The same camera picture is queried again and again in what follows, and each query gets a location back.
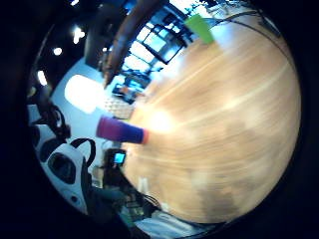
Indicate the green cloth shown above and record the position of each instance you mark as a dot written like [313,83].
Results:
[200,28]

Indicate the bright white lamp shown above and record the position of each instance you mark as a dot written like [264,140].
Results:
[83,93]

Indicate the round ceiling light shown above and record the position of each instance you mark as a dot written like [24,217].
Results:
[42,78]
[57,51]
[78,34]

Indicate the black framed window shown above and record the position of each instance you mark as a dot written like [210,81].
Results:
[156,43]

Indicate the white mesh basket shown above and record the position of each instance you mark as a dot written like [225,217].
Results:
[119,108]

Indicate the small device with blue screen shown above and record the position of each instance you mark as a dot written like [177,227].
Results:
[119,157]

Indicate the purple blue cup orange base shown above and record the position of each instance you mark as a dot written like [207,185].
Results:
[121,130]

